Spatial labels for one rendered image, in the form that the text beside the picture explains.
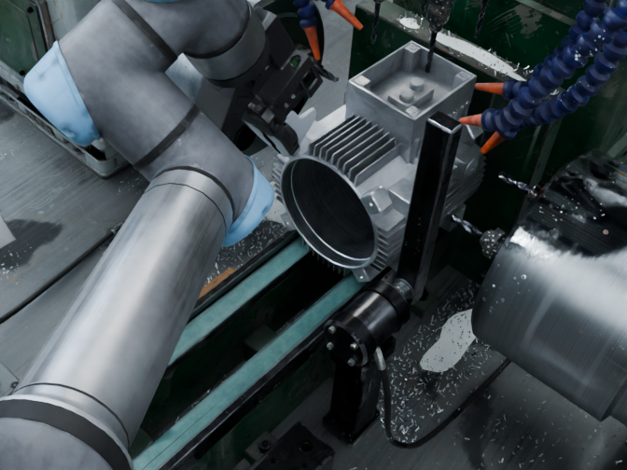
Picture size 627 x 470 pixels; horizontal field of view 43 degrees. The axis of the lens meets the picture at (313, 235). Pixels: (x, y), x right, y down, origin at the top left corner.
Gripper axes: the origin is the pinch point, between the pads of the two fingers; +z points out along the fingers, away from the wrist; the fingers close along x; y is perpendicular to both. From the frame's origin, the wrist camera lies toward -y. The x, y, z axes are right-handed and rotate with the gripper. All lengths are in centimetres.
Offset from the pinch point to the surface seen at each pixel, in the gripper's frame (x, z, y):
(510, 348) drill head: -32.6, 6.5, -3.3
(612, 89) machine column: -23.1, 14.6, 31.6
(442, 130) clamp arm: -20.1, -14.6, 7.0
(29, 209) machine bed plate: 40, 18, -26
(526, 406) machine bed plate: -34.8, 29.8, -5.6
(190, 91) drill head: 16.8, 1.1, 0.3
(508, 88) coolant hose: -18.1, -2.1, 18.5
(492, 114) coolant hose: -20.9, -9.0, 12.6
